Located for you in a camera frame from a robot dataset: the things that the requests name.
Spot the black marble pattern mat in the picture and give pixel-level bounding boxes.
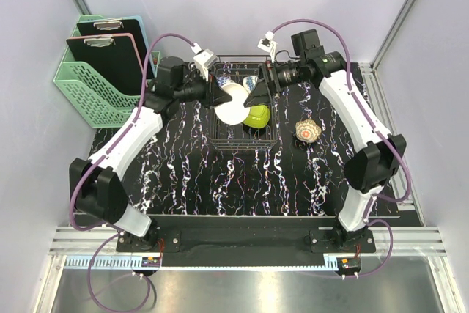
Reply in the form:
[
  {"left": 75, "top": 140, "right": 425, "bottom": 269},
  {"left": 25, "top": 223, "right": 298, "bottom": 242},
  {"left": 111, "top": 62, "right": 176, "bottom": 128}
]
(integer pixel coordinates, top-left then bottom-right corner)
[{"left": 122, "top": 83, "right": 354, "bottom": 216}]

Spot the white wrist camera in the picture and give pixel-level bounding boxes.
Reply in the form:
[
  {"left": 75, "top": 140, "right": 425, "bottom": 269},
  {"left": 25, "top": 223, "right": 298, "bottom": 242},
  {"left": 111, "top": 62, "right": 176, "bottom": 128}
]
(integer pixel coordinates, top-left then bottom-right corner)
[
  {"left": 191, "top": 43, "right": 217, "bottom": 81},
  {"left": 257, "top": 37, "right": 277, "bottom": 62}
]

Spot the green mesh file organizer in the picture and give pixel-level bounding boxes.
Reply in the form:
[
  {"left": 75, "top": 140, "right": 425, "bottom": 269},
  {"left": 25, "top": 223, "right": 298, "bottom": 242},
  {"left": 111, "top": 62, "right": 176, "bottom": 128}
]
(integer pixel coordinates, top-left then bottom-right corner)
[{"left": 53, "top": 15, "right": 158, "bottom": 128}]

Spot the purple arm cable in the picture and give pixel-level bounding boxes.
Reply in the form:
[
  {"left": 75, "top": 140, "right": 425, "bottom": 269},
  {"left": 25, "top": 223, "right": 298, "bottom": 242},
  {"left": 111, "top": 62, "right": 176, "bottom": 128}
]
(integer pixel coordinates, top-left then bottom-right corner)
[
  {"left": 69, "top": 33, "right": 199, "bottom": 311},
  {"left": 267, "top": 18, "right": 412, "bottom": 279}
]

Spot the black clipboard pink edge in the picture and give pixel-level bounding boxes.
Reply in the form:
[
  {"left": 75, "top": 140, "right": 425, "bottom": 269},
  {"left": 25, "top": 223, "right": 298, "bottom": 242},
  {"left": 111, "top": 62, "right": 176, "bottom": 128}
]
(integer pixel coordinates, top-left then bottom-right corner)
[{"left": 66, "top": 36, "right": 143, "bottom": 96}]

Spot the blue white patterned bowl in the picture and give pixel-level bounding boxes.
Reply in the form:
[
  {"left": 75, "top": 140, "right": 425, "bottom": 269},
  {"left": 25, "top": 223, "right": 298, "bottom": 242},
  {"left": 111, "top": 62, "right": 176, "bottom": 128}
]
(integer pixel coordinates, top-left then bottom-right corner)
[{"left": 243, "top": 76, "right": 259, "bottom": 92}]

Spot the dark wire dish rack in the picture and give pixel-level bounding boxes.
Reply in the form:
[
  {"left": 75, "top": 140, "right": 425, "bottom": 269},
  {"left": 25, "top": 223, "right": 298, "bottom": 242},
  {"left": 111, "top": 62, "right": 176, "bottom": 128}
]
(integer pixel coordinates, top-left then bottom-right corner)
[{"left": 209, "top": 54, "right": 278, "bottom": 151}]

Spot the colourful patterned small bowl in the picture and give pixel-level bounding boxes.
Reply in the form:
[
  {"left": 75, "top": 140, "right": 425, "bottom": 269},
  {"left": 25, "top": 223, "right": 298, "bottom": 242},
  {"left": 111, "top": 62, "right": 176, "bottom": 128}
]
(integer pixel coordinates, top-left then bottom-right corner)
[{"left": 295, "top": 119, "right": 322, "bottom": 143}]

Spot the right aluminium frame post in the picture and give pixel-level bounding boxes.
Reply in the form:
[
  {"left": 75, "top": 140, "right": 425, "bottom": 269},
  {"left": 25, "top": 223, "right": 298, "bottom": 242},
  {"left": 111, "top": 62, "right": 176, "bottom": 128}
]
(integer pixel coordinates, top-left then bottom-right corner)
[{"left": 372, "top": 0, "right": 440, "bottom": 67}]

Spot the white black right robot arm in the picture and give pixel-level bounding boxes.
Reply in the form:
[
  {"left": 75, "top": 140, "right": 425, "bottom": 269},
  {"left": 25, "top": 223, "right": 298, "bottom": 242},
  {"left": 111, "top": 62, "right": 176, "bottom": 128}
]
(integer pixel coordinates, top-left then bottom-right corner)
[{"left": 244, "top": 29, "right": 407, "bottom": 252}]

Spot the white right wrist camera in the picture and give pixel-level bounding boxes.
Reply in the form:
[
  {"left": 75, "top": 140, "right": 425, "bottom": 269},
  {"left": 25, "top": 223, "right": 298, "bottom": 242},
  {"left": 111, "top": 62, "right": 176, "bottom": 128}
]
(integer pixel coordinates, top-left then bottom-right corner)
[{"left": 257, "top": 37, "right": 277, "bottom": 62}]

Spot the red orange patterned bowl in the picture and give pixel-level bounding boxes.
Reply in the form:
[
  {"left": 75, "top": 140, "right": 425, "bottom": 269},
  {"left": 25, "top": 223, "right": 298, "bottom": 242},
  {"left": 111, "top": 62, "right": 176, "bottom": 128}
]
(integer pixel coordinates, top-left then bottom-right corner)
[{"left": 216, "top": 76, "right": 232, "bottom": 88}]

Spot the white top bowl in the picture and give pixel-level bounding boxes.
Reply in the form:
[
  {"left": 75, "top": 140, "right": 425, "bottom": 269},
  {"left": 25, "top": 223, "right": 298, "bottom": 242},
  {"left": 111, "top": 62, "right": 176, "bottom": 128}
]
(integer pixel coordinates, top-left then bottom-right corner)
[{"left": 243, "top": 105, "right": 270, "bottom": 129}]

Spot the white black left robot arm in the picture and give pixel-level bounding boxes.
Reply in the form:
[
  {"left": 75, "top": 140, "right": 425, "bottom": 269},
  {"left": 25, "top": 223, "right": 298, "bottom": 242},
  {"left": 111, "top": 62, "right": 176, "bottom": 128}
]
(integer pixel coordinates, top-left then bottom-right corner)
[{"left": 69, "top": 55, "right": 231, "bottom": 251}]

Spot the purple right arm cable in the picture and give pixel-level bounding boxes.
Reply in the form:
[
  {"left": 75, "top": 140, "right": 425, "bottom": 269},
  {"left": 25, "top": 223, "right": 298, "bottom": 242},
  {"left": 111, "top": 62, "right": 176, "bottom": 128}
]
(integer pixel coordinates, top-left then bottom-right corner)
[{"left": 267, "top": 18, "right": 412, "bottom": 279}]

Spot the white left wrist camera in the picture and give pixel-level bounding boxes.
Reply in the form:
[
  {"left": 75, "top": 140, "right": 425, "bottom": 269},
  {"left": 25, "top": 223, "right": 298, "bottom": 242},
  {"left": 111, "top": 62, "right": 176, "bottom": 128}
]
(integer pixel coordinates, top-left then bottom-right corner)
[{"left": 191, "top": 43, "right": 217, "bottom": 81}]

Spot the black clipboard blue edge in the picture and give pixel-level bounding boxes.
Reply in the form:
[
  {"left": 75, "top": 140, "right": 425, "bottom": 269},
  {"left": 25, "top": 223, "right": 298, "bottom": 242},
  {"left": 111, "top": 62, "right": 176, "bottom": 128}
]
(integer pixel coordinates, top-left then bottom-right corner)
[{"left": 76, "top": 15, "right": 155, "bottom": 79}]

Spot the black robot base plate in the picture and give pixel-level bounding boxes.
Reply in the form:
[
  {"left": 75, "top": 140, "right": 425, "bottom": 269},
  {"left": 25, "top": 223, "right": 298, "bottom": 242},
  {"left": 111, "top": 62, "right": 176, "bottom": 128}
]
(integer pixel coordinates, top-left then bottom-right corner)
[{"left": 117, "top": 215, "right": 376, "bottom": 270}]

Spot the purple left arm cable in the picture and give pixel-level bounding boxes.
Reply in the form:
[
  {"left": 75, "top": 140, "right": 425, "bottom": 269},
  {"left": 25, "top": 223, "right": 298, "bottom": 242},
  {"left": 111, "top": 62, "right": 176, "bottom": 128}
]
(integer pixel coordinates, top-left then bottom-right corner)
[{"left": 69, "top": 33, "right": 199, "bottom": 311}]

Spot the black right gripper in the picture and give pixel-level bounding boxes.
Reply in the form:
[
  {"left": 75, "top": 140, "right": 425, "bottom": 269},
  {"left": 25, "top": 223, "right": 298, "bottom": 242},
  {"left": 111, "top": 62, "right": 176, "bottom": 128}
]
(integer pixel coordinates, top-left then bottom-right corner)
[{"left": 243, "top": 60, "right": 305, "bottom": 108}]

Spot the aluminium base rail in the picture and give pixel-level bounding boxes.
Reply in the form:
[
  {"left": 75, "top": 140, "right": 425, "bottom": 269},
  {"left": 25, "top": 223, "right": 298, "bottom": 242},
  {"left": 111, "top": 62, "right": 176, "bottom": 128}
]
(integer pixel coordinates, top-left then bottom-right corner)
[{"left": 49, "top": 226, "right": 446, "bottom": 271}]

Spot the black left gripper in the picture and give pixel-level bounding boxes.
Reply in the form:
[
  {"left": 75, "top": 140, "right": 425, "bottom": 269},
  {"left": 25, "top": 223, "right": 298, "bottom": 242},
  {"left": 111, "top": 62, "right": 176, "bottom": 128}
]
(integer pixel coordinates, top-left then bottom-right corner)
[{"left": 174, "top": 68, "right": 232, "bottom": 109}]

